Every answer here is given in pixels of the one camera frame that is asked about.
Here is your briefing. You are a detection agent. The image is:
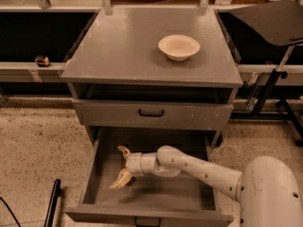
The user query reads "small object on rail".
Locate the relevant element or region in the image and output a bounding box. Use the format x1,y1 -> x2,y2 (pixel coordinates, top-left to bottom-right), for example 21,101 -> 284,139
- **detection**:
35,55 -> 50,67

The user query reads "open grey middle drawer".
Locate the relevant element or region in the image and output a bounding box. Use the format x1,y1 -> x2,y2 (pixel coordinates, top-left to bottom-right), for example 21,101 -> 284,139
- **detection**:
65,128 -> 233,227

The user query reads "black stand with board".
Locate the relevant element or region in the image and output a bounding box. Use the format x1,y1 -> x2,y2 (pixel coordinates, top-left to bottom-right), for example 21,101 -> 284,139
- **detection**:
228,0 -> 303,133

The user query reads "white bowl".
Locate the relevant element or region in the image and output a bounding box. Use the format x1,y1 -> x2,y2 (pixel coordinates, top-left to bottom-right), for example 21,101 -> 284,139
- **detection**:
158,35 -> 201,61

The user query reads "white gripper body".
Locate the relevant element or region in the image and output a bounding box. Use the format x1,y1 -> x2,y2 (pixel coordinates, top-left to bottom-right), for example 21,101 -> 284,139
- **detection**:
126,153 -> 143,177

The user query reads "black bar on floor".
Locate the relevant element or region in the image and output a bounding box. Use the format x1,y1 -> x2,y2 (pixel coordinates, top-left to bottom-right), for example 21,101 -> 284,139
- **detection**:
44,179 -> 62,227

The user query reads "closed grey upper drawer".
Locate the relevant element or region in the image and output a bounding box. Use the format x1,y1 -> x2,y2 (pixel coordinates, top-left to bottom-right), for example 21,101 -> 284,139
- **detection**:
72,99 -> 233,131

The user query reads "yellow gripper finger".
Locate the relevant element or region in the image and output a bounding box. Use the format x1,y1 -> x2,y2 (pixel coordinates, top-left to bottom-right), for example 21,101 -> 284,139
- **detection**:
109,168 -> 133,190
117,146 -> 132,159

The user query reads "black cable on floor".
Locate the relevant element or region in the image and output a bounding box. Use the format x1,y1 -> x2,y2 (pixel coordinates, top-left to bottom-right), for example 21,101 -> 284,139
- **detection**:
0,196 -> 23,227

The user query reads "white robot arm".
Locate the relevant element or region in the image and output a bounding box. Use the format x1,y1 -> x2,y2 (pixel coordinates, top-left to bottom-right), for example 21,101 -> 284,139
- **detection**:
110,145 -> 303,227

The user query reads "grey drawer cabinet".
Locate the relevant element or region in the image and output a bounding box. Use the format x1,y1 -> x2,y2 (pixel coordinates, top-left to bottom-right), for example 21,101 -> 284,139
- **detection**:
62,7 -> 242,146

